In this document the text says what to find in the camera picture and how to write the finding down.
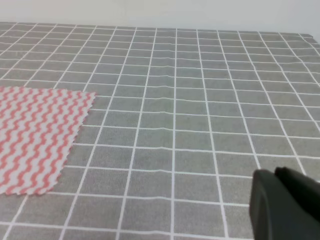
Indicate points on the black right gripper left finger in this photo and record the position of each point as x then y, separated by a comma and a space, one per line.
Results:
261, 212

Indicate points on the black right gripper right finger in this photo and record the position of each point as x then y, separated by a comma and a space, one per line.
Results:
296, 198

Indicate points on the pink white wavy towel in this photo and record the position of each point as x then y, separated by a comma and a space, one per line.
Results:
37, 129

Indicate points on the grey checked tablecloth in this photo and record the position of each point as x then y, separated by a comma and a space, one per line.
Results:
181, 120

